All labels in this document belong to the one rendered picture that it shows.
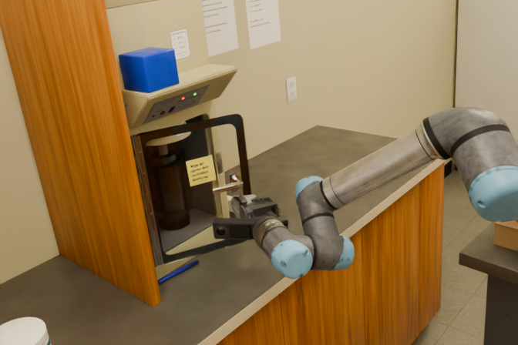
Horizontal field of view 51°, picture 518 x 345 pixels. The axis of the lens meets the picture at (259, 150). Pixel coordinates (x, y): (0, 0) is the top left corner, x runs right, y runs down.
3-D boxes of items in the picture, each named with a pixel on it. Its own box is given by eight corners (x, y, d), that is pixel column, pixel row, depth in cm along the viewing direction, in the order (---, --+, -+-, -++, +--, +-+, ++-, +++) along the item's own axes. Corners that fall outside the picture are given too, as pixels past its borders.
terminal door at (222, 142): (156, 266, 156) (132, 134, 142) (255, 237, 165) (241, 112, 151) (157, 266, 155) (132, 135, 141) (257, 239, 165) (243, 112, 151)
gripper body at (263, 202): (270, 220, 139) (290, 241, 128) (238, 229, 136) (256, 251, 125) (267, 193, 136) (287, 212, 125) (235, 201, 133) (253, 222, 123)
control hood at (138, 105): (125, 128, 141) (118, 91, 137) (214, 95, 163) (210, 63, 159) (153, 135, 133) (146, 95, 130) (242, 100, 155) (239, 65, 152)
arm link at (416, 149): (475, 72, 106) (280, 182, 128) (498, 116, 100) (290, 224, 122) (496, 96, 114) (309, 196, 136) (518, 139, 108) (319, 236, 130)
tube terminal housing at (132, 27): (105, 256, 173) (49, 9, 146) (182, 215, 195) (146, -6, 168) (155, 282, 157) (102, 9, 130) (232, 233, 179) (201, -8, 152)
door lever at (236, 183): (208, 189, 154) (206, 181, 153) (240, 182, 157) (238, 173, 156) (213, 196, 149) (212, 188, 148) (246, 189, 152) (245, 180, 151)
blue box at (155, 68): (124, 89, 137) (117, 54, 134) (155, 80, 144) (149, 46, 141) (149, 93, 131) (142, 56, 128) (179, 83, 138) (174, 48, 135)
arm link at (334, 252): (348, 216, 124) (306, 214, 120) (361, 262, 118) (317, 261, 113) (331, 232, 130) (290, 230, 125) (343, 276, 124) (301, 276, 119)
